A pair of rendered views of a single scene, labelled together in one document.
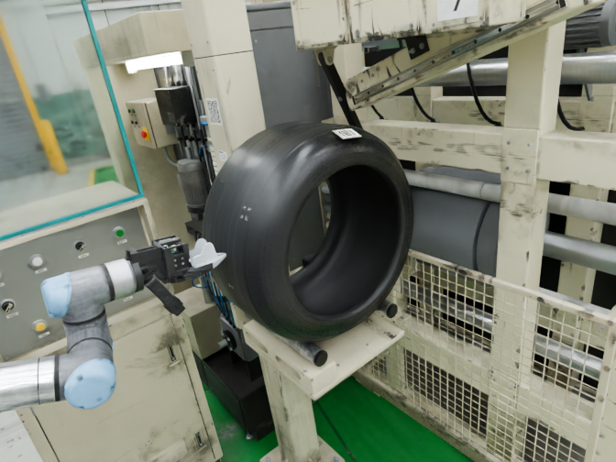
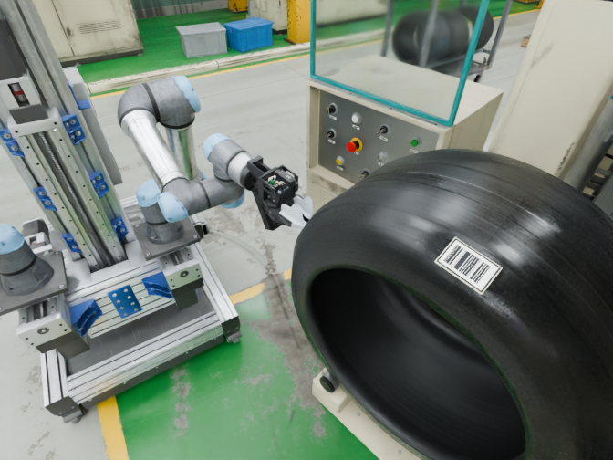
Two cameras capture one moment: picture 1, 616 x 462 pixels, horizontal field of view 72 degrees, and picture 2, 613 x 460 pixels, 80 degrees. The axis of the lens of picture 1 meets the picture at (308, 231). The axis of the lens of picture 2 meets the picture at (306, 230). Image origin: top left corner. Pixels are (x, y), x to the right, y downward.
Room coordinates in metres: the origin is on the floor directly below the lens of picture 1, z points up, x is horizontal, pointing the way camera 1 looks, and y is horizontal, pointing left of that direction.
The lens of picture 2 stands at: (0.77, -0.37, 1.76)
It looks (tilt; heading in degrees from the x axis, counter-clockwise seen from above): 43 degrees down; 80
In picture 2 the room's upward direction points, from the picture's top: straight up
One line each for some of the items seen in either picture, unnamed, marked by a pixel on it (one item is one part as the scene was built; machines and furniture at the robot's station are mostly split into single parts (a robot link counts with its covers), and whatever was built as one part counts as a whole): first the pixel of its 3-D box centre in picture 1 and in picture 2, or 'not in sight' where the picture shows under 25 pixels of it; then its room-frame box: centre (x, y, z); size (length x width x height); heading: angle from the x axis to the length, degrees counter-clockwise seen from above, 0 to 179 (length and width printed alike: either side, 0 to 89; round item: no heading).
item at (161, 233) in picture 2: not in sight; (162, 222); (0.39, 0.84, 0.77); 0.15 x 0.15 x 0.10
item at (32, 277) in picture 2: not in sight; (23, 270); (-0.07, 0.67, 0.77); 0.15 x 0.15 x 0.10
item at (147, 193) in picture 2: not in sight; (156, 199); (0.40, 0.85, 0.88); 0.13 x 0.12 x 0.14; 24
